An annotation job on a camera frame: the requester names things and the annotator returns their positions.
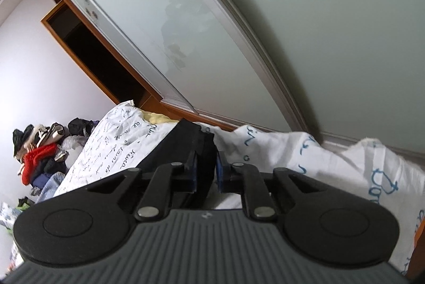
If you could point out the wooden wardrobe frame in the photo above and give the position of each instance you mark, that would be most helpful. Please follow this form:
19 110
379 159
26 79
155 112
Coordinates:
149 100

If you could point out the yellow cloth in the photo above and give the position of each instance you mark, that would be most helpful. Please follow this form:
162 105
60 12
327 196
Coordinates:
159 117

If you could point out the pile of clothes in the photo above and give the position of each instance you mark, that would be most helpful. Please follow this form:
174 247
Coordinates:
36 154

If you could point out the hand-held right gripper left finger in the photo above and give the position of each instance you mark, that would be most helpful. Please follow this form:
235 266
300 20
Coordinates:
191 176

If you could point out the white script printed blanket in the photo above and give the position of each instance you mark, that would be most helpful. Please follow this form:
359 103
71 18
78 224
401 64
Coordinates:
113 144

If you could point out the black pants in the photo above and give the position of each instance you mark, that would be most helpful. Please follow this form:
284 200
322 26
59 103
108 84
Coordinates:
186 137

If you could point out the clear plastic bag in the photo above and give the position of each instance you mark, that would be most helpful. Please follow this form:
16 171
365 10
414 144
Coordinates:
71 144

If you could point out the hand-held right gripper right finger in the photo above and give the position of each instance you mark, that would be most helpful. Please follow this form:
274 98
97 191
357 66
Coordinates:
220 172

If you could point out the black bag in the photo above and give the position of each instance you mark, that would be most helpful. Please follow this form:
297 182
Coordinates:
79 126

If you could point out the floral pillow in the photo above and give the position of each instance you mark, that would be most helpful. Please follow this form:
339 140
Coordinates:
8 214

